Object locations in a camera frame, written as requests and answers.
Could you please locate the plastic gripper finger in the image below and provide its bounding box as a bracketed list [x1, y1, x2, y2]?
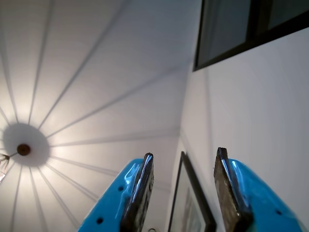
[213, 147, 309, 232]
[76, 152, 155, 232]

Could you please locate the black framed picture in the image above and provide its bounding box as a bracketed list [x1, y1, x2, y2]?
[168, 151, 218, 232]

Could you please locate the brown round ceiling rose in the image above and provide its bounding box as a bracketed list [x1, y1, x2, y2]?
[16, 143, 31, 157]

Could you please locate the glass pendant ceiling lamp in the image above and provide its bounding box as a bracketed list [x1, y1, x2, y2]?
[0, 151, 19, 183]

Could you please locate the dark framed window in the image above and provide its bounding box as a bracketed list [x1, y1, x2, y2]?
[192, 0, 309, 72]

